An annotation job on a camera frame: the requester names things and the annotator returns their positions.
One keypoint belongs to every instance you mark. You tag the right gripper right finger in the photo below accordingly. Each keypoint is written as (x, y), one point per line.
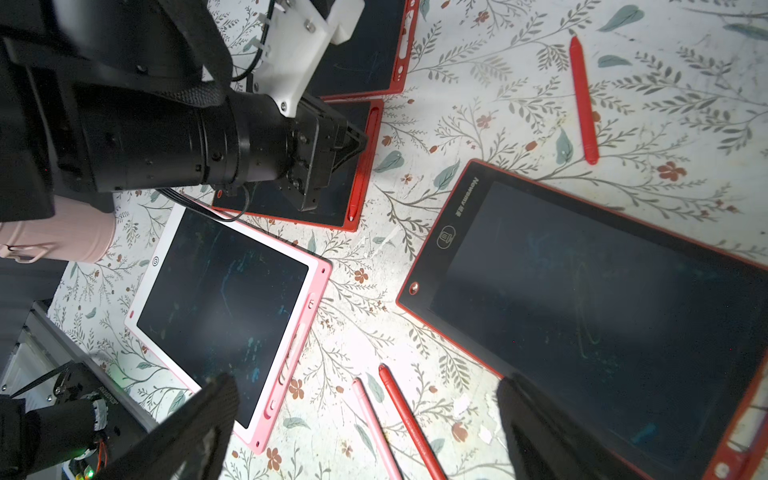
(545, 443)

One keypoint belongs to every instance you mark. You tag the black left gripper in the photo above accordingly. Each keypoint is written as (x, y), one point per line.
(301, 153)

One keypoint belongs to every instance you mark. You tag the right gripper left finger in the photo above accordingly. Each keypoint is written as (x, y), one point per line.
(189, 444)

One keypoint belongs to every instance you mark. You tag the red tablet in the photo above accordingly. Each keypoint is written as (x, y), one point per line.
(375, 60)
(269, 201)
(654, 342)

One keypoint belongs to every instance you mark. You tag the red stylus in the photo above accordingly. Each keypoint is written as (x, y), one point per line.
(365, 166)
(583, 102)
(411, 425)

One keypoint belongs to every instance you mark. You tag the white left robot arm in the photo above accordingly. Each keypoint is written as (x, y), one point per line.
(109, 96)

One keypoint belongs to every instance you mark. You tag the pink white writing tablet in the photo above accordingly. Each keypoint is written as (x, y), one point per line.
(223, 297)

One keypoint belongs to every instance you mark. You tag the pink stylus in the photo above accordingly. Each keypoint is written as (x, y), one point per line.
(378, 437)

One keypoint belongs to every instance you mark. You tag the pink cup of markers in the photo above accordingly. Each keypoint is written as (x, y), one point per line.
(77, 232)

